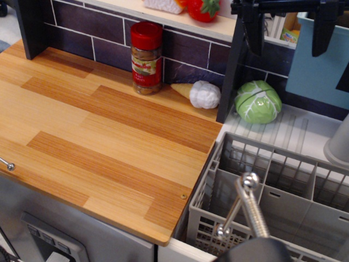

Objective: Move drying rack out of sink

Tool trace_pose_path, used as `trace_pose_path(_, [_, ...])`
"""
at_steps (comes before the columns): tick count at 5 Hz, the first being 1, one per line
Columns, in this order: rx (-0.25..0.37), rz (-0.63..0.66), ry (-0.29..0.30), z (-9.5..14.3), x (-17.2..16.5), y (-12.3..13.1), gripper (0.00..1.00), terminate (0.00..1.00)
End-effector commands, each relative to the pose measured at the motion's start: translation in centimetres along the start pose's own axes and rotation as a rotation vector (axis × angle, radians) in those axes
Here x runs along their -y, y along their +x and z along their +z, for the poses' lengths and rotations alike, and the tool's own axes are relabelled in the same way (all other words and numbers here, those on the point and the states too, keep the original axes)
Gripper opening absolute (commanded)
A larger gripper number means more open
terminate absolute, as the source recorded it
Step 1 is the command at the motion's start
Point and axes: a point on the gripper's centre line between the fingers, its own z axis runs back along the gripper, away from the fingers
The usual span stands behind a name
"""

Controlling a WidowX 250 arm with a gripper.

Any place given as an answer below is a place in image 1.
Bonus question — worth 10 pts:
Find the red lid spice jar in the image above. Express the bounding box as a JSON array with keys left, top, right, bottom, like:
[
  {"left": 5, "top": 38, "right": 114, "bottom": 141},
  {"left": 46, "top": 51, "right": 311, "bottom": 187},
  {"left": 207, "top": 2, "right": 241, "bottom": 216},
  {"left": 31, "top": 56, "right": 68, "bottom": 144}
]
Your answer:
[{"left": 130, "top": 21, "right": 163, "bottom": 95}]

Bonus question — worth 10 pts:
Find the red toy strawberry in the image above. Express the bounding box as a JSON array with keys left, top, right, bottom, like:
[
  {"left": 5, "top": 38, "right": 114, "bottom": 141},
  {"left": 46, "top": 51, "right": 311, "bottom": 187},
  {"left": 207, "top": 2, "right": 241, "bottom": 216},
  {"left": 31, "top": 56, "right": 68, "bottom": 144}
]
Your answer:
[{"left": 187, "top": 0, "right": 220, "bottom": 22}]

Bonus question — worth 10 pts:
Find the light blue box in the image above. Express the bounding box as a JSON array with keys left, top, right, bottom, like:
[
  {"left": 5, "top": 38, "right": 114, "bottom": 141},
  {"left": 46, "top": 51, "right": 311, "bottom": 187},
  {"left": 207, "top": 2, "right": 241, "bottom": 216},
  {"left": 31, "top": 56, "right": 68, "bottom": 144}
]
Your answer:
[{"left": 286, "top": 12, "right": 348, "bottom": 109}]

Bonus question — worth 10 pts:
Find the small chrome knob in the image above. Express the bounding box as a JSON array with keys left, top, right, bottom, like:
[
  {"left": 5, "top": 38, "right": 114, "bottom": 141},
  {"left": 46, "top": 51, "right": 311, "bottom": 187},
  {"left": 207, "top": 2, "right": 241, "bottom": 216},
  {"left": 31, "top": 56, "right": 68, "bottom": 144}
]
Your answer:
[{"left": 0, "top": 158, "right": 16, "bottom": 171}]

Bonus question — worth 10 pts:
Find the grey plastic drying rack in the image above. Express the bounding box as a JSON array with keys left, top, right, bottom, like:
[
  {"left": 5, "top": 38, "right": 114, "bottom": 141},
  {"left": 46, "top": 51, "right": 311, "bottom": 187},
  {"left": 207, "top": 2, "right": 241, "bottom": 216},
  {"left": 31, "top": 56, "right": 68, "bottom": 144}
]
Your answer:
[{"left": 186, "top": 133, "right": 348, "bottom": 261}]

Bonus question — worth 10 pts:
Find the white sink unit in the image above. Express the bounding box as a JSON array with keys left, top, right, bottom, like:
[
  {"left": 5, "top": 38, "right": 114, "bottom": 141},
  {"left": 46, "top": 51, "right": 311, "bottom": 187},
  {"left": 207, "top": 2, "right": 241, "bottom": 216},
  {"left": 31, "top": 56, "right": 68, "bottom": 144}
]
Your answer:
[{"left": 158, "top": 106, "right": 341, "bottom": 261}]

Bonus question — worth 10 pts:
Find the white toy cake slice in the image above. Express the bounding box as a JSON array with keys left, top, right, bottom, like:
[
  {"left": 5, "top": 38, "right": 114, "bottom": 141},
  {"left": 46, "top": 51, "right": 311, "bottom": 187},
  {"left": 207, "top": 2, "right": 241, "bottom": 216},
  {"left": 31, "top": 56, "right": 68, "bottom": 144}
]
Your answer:
[{"left": 143, "top": 0, "right": 188, "bottom": 14}]

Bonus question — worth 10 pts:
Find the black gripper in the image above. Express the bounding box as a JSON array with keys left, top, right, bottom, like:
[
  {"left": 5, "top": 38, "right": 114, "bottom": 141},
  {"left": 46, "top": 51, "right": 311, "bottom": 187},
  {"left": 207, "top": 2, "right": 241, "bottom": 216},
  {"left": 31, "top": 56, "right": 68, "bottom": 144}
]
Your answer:
[{"left": 231, "top": 0, "right": 348, "bottom": 57}]

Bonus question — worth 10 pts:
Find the colourful toy box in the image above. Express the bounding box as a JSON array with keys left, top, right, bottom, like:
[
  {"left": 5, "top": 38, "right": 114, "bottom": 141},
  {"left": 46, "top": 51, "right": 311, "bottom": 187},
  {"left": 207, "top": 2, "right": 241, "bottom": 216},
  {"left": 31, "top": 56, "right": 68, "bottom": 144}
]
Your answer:
[{"left": 280, "top": 13, "right": 301, "bottom": 44}]

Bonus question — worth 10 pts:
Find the wooden upper shelf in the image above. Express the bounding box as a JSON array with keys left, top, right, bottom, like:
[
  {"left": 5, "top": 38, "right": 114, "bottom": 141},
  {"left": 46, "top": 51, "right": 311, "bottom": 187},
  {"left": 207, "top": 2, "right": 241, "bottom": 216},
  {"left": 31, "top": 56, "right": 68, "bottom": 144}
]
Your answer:
[{"left": 83, "top": 0, "right": 236, "bottom": 42}]

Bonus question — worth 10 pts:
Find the grey oven control panel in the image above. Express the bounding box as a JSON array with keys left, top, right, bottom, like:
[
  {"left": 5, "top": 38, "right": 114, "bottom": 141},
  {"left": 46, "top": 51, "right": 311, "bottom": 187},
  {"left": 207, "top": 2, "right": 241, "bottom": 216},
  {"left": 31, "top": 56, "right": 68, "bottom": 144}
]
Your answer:
[{"left": 21, "top": 212, "right": 89, "bottom": 261}]

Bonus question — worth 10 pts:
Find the green toy cabbage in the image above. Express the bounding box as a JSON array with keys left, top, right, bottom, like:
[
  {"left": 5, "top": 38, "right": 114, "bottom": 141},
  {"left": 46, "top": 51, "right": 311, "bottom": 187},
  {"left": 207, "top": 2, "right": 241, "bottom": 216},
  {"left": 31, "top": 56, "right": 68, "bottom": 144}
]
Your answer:
[{"left": 234, "top": 80, "right": 282, "bottom": 124}]

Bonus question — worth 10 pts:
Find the toy ice cream cone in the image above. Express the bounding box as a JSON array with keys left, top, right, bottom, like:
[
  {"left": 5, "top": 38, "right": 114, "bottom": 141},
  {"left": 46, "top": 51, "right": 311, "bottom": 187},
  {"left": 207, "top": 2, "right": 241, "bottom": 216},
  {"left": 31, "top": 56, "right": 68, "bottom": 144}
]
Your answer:
[{"left": 171, "top": 80, "right": 221, "bottom": 109}]

